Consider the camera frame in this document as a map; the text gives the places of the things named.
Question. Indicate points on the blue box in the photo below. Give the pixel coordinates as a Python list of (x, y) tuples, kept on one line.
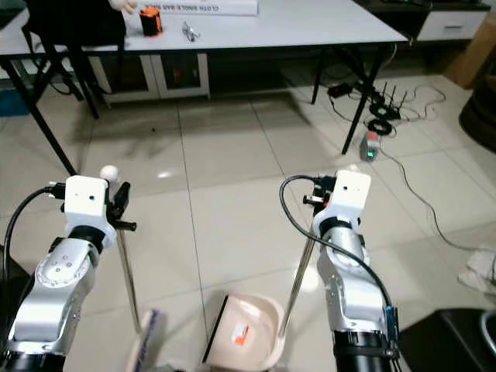
[(12, 103)]

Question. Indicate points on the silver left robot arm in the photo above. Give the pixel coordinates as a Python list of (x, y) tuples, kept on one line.
[(58, 291)]

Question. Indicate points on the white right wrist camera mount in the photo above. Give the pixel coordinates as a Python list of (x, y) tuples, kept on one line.
[(347, 192)]

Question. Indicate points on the long white printed box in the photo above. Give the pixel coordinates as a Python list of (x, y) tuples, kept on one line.
[(201, 7)]

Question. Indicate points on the white low cabinet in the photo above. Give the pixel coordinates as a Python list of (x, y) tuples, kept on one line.
[(159, 76)]

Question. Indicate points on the crumpled white cloth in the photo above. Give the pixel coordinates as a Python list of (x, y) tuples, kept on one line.
[(480, 270)]

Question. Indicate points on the orange and black canister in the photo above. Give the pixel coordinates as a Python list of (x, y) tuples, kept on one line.
[(150, 22)]

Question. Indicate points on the person's pale hand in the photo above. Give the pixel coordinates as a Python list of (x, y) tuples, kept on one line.
[(124, 6)]

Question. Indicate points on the small metal clip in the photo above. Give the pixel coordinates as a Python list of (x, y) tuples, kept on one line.
[(190, 32)]

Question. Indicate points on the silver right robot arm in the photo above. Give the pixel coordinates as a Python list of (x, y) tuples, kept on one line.
[(349, 283)]

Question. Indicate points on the grey device with green light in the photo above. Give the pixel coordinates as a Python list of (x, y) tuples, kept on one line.
[(370, 146)]

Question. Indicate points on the white table with black legs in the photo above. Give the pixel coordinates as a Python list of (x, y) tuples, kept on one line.
[(294, 27)]

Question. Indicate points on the white drawer cabinet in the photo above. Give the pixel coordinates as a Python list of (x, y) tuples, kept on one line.
[(453, 25)]

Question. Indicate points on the black leather seat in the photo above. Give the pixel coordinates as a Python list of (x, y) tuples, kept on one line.
[(446, 341)]

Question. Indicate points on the round black stool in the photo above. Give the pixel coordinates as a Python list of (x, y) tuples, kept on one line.
[(480, 120)]

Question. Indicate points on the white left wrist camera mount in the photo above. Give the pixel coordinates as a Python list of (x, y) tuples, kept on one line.
[(84, 198)]

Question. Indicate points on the black power adapter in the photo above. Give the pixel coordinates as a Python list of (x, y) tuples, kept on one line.
[(339, 89)]

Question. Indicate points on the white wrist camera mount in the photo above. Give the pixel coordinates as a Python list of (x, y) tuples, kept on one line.
[(84, 198), (347, 192)]

